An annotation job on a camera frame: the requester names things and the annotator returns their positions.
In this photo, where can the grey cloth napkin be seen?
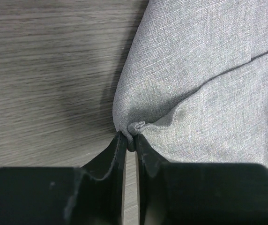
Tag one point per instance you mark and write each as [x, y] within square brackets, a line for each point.
[195, 82]

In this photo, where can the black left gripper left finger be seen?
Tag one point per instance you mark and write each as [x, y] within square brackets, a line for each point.
[89, 195]

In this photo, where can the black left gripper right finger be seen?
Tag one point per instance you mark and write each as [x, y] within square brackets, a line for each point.
[199, 193]

